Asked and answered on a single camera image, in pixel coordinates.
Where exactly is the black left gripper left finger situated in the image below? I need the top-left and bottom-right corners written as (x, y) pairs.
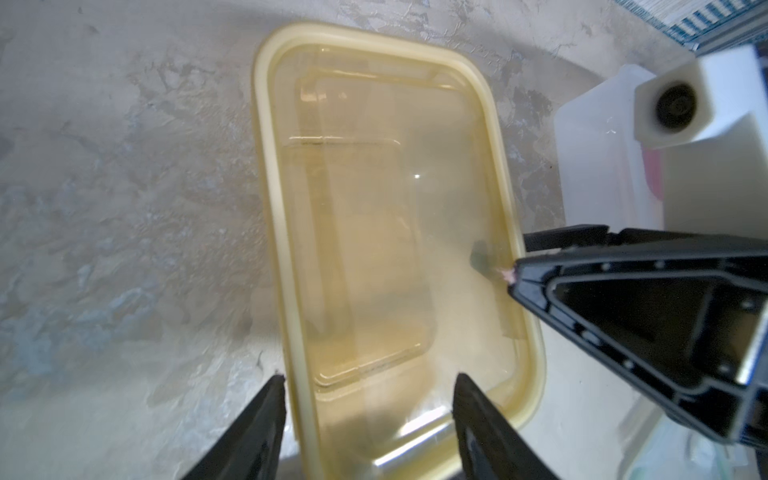
top-left (184, 374), bottom-right (287, 480)

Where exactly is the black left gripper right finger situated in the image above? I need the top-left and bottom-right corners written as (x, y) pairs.
top-left (452, 373), bottom-right (557, 480)

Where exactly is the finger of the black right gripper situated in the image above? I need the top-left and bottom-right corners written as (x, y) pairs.
top-left (523, 224), bottom-right (610, 252)
top-left (509, 232), bottom-right (767, 446)

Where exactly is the yellow lunch box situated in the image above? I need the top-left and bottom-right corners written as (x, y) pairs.
top-left (252, 23), bottom-right (546, 479)

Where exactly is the clear lid green rim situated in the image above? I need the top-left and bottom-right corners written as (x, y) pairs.
top-left (617, 397), bottom-right (760, 480)

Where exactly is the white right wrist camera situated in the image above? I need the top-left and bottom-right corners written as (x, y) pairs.
top-left (634, 45), bottom-right (767, 239)

